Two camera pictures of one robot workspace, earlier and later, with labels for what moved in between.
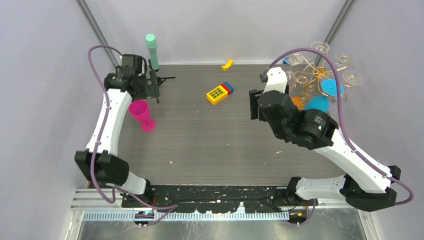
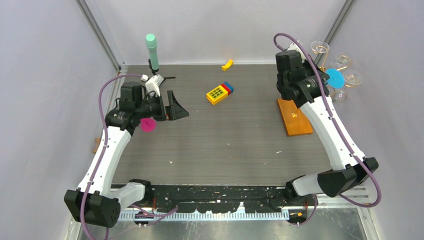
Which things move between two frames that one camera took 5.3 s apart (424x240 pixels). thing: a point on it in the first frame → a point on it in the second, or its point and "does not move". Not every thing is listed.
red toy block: [226, 88] does not move
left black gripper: [153, 92] → [175, 111]
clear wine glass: [352, 77] does not move
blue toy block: [231, 88] does not move
